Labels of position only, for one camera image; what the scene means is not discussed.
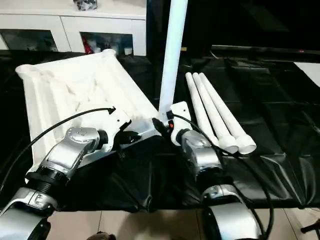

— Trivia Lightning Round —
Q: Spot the white plastic table leg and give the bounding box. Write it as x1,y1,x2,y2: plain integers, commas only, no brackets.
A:
185,73,221,146
199,73,257,155
157,0,189,121
192,73,240,154

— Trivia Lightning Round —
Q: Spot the white plastic table top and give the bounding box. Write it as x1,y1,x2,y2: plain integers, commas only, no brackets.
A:
14,48,171,169

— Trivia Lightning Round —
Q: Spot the black work mat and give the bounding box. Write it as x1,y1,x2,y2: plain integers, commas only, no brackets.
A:
0,50,320,213

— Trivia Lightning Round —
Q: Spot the black left robot foot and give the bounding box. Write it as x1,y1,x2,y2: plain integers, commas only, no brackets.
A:
92,232,117,240

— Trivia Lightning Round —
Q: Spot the white cabinet with glass doors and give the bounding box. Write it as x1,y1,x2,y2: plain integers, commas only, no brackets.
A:
0,0,148,56

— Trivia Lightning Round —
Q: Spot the black furniture with yellow label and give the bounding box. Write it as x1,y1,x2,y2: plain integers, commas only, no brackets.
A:
146,0,320,60

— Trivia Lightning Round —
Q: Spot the dark tangled bundle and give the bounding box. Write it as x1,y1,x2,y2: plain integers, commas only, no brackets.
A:
73,0,99,12

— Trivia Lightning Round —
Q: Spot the black metal stand leg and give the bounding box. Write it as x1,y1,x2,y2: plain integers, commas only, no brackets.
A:
300,218,320,234

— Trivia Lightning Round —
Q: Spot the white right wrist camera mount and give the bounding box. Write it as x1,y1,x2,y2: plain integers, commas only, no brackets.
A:
163,101,193,146

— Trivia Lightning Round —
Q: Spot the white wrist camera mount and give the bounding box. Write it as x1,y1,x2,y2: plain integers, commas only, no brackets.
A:
102,107,134,151
163,101,193,146

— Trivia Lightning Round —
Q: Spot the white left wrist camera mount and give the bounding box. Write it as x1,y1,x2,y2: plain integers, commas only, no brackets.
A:
102,107,134,151

